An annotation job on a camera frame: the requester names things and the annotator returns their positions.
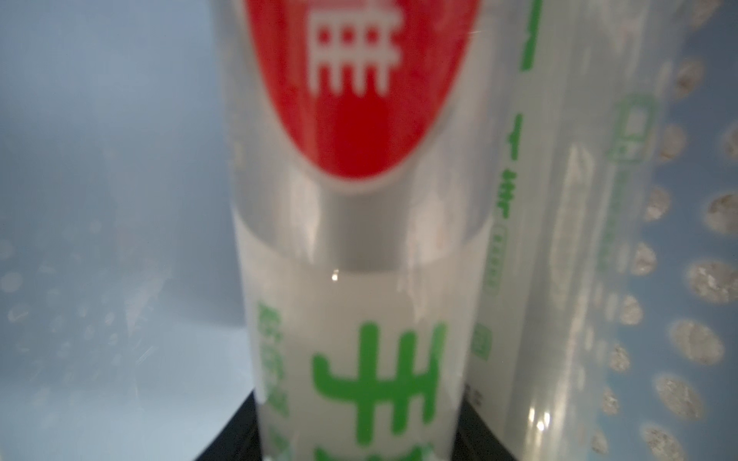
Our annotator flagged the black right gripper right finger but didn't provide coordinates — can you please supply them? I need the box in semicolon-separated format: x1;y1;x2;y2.
452;388;516;461

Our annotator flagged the light blue plastic basket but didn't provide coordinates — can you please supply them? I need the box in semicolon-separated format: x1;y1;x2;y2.
1;1;737;460

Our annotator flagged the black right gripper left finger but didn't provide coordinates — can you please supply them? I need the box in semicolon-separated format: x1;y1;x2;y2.
196;391;263;461

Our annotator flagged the clear plastic wrap roll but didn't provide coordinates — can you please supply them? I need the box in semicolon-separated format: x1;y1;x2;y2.
465;1;693;460

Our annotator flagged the plastic wrap roll red label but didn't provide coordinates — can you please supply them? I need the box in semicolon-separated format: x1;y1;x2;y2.
211;1;525;460

